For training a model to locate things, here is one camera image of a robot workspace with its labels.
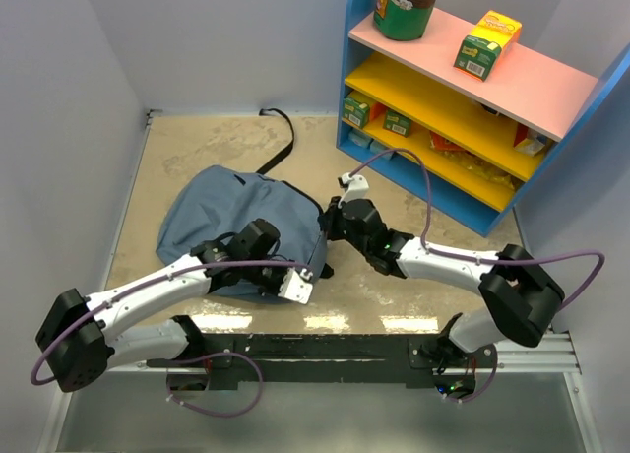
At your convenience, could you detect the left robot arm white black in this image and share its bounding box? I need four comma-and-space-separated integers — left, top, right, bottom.
31, 219, 302, 393

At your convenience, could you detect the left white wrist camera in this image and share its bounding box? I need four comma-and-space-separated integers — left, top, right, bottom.
278, 268, 313, 304

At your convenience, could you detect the green box left shelf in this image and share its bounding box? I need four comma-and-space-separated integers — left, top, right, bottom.
343, 91, 370, 128

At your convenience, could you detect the light blue box right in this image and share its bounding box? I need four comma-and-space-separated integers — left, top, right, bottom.
369, 140, 396, 161

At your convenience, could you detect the light blue box left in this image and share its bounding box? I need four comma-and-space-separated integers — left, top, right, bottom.
347, 129, 372, 149

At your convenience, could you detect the yellow green carton box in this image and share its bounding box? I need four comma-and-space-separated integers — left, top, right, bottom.
453, 10, 523, 82

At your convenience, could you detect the green box middle shelf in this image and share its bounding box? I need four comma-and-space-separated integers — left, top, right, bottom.
383, 109, 412, 137

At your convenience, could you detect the red yellow box right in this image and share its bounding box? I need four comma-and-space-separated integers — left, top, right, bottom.
513, 123, 552, 157

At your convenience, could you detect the light blue box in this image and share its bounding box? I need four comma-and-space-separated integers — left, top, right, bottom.
369, 140, 396, 161
347, 129, 372, 149

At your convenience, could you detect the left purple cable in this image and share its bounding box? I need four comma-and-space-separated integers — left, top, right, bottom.
30, 259, 314, 417

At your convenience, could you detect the orange snack packet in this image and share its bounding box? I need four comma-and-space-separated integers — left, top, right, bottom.
429, 131, 465, 153

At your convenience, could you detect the yellow snack bag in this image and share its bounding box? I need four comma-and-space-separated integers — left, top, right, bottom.
449, 152, 522, 190

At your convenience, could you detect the purple cable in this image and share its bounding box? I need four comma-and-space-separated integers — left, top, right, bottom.
346, 147, 606, 405
30, 259, 314, 417

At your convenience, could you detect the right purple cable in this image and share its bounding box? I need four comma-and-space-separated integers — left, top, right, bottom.
346, 147, 606, 405

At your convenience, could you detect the blue student backpack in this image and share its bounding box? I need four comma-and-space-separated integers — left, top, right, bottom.
156, 107, 335, 304

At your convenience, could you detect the green brown canister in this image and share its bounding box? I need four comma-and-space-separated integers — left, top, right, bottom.
373, 0, 436, 41

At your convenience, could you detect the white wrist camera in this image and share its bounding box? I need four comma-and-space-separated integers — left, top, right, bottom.
338, 172, 369, 208
278, 268, 313, 304

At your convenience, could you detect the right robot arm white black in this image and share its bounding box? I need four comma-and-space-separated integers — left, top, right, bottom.
320, 198, 565, 369

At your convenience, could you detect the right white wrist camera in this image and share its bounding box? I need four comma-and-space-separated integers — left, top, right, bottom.
338, 172, 369, 208

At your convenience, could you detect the green box shelf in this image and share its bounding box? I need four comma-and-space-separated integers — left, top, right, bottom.
343, 91, 370, 128
383, 109, 412, 137

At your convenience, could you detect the aluminium frame rail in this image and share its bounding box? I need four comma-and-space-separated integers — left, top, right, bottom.
36, 108, 601, 453

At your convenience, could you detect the colourful wooden shelf unit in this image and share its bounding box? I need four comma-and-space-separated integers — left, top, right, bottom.
341, 0, 629, 236

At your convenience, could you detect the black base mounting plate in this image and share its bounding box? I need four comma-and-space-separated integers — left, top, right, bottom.
145, 331, 497, 391

